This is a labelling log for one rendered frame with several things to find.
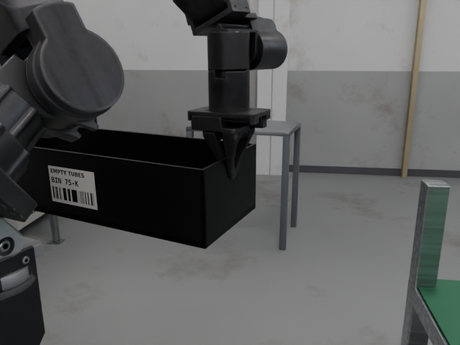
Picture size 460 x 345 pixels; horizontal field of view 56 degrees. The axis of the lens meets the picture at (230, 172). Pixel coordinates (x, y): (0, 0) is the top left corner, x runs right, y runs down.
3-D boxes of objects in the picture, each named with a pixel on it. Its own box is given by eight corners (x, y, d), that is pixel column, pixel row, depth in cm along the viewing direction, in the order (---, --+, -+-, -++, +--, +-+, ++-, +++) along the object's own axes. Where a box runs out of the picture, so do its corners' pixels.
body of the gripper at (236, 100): (209, 118, 66) (207, 68, 64) (271, 121, 61) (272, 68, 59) (186, 124, 60) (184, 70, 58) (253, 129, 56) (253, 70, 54)
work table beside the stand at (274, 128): (285, 250, 287) (289, 132, 266) (188, 236, 309) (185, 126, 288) (296, 225, 329) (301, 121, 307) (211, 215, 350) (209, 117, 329)
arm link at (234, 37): (198, 24, 57) (229, 22, 53) (233, 25, 62) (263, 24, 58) (199, 77, 59) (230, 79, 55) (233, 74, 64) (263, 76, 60)
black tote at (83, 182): (-54, 191, 83) (-65, 134, 79) (24, 169, 97) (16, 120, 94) (205, 250, 58) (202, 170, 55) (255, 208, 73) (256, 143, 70)
